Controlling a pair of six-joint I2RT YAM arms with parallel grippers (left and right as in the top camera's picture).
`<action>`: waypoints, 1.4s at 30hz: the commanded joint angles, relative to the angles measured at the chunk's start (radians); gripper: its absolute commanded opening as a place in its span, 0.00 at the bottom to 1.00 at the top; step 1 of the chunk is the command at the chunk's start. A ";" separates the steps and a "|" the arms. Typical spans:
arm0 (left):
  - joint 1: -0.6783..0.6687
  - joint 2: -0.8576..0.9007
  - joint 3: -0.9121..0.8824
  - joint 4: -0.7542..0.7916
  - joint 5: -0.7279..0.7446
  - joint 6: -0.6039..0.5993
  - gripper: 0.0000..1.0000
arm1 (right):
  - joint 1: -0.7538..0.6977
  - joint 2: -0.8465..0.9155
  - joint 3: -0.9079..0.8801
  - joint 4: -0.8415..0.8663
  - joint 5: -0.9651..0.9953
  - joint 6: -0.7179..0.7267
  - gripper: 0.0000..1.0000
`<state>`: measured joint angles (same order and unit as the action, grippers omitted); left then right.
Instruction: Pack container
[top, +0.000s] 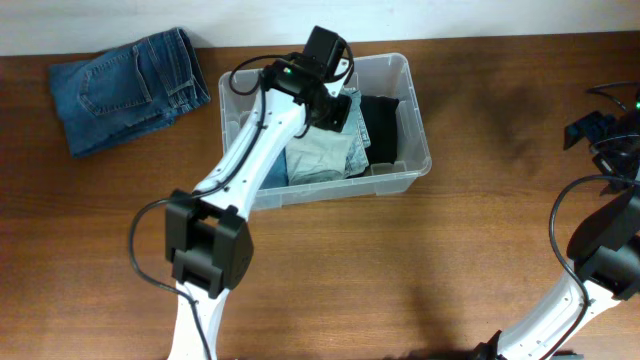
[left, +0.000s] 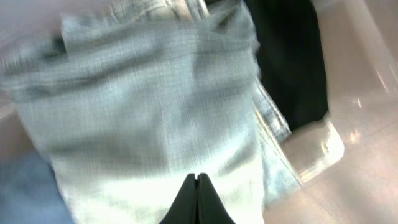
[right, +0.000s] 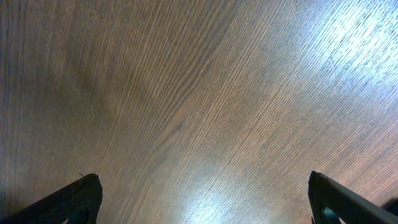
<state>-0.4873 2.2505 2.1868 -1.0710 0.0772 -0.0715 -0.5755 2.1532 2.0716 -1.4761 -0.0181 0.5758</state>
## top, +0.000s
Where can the light grey jeans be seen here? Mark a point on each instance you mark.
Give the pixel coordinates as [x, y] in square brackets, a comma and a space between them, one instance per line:
[323, 155]

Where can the blue denim garment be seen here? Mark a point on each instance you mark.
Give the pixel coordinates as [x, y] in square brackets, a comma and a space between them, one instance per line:
[277, 176]

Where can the dark blue jeans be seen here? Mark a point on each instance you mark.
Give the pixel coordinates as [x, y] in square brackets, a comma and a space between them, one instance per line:
[127, 92]

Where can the clear plastic storage container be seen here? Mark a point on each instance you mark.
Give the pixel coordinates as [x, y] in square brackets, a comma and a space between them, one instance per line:
[385, 75]

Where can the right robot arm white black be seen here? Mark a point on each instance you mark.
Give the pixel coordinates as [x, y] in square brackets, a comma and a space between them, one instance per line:
[601, 262]

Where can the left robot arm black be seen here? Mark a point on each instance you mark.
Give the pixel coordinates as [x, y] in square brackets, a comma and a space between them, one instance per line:
[208, 243]

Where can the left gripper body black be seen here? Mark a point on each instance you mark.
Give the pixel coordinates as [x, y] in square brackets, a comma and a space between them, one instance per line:
[330, 110]

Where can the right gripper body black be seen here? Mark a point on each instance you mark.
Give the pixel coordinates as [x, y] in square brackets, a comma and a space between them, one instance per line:
[610, 135]

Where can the black garment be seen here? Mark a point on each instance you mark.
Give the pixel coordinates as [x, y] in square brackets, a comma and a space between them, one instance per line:
[379, 115]

